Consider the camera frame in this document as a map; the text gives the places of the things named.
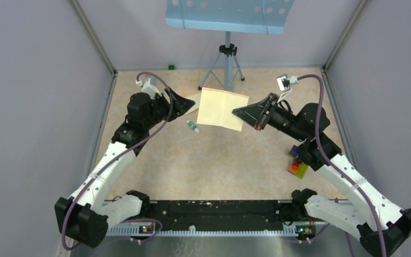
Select colourful toy block stack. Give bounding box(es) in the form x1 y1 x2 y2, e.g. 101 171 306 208
287 145 309 179

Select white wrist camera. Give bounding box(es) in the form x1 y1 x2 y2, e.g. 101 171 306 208
276 74 299 103
135 77 163 100

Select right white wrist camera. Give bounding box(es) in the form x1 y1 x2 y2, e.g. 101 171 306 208
276 74 299 103

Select grey slotted cable duct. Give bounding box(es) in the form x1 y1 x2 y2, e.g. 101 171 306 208
106 224 298 238

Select cream letter paper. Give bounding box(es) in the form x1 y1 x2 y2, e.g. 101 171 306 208
197 88 249 132

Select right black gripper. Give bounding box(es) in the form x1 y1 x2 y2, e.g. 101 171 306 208
232 93 307 142

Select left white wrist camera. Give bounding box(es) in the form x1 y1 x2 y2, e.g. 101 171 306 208
135 77 163 100

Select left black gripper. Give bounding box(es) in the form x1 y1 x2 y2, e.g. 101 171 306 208
143 86 195 130

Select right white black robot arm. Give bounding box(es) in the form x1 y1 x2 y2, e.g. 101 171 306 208
232 93 411 256

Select grey tripod stand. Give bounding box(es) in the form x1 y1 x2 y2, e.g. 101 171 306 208
197 31 246 92

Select blue music stand tray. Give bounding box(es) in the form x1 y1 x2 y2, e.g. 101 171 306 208
165 0 295 35

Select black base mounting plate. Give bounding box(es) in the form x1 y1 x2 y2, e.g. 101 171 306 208
138 200 307 232

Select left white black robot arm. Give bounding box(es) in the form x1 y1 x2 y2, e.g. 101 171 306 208
55 90 195 251

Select green white glue stick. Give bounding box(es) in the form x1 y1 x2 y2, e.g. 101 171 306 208
187 120 201 133

